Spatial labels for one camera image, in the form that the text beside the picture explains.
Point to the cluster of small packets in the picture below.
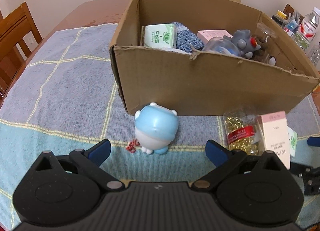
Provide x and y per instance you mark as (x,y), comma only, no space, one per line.
(293,23)

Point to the yellow-lidded dark jar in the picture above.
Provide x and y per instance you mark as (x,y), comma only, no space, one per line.
(279,17)

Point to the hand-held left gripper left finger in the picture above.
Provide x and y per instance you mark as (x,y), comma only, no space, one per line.
(99,152)

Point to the blue knitted cloth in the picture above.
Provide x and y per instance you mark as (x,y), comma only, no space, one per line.
(186,37)

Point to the checked blue towel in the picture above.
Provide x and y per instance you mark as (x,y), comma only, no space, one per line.
(62,83)

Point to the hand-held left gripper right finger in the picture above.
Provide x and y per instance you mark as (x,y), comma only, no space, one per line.
(217,152)

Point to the plastic water bottle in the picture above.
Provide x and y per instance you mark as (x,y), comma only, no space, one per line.
(310,28)

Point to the cardboard box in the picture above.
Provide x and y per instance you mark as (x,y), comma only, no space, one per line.
(200,83)

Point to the blue and white toy figure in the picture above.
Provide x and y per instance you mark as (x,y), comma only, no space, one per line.
(156,126)

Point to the clear plastic jar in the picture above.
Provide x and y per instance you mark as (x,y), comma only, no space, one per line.
(220,46)

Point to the green tissue pack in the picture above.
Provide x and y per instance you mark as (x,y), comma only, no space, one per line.
(158,35)

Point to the green and white sachet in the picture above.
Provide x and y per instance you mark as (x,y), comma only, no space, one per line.
(292,141)

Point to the small red bead charm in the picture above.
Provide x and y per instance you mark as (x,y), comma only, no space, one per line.
(132,146)

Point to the pink cosmetic box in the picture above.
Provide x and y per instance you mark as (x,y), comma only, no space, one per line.
(212,35)

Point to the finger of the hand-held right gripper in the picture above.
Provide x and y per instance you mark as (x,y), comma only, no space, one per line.
(314,141)
(311,181)

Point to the small white round object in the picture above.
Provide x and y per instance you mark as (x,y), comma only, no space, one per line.
(272,60)

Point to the tall pale cosmetic box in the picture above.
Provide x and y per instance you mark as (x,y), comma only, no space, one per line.
(273,138)

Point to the wooden chair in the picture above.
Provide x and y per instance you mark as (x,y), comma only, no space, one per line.
(17,41)
(290,10)

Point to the grey toy figure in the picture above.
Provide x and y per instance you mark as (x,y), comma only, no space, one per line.
(243,42)

